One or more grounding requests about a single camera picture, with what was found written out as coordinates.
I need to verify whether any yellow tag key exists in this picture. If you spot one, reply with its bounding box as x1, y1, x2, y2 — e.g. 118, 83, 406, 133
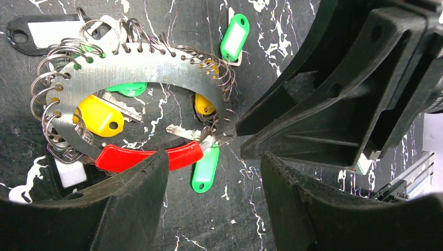
73, 92, 143, 138

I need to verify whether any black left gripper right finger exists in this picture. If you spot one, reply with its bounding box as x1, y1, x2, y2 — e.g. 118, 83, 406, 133
261, 152, 442, 250

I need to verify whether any metal key organizer ring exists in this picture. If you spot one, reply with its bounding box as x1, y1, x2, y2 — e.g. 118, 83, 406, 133
29, 17, 239, 174

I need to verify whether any black key tag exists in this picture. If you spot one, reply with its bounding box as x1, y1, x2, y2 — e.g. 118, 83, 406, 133
7, 14, 92, 56

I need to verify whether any green key tag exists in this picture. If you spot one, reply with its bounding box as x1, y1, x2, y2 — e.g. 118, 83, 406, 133
220, 14, 250, 65
191, 143, 220, 193

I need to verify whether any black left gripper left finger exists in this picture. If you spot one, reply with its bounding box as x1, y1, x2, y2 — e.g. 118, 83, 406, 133
1, 150, 169, 250

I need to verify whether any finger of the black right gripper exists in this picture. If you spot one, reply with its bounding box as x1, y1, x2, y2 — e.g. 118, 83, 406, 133
241, 7, 442, 169
236, 1, 378, 136

